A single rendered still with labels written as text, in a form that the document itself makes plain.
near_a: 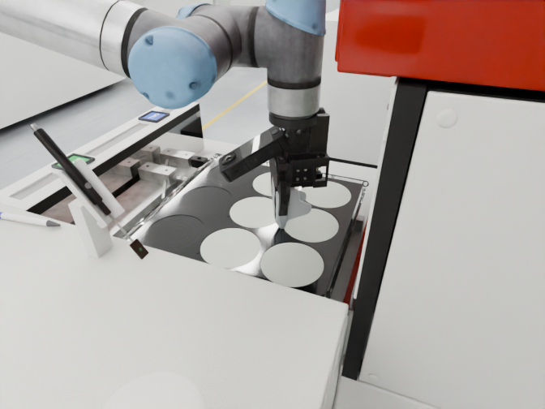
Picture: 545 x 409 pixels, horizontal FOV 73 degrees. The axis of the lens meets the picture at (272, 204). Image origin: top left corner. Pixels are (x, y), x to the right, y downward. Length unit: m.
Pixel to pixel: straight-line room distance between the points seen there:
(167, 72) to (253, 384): 0.31
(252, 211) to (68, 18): 0.42
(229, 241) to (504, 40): 0.47
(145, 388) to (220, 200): 0.49
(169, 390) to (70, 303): 0.25
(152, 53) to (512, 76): 0.30
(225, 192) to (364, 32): 0.51
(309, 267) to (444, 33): 0.39
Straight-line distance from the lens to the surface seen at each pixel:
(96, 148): 0.88
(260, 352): 0.41
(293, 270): 0.57
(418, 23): 0.30
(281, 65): 0.50
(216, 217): 0.69
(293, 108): 0.51
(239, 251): 0.61
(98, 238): 0.54
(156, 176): 0.84
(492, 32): 0.31
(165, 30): 0.40
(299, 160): 0.55
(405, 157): 0.33
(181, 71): 0.38
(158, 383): 0.29
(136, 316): 0.46
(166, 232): 0.67
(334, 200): 0.73
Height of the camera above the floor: 1.31
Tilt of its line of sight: 35 degrees down
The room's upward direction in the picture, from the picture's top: straight up
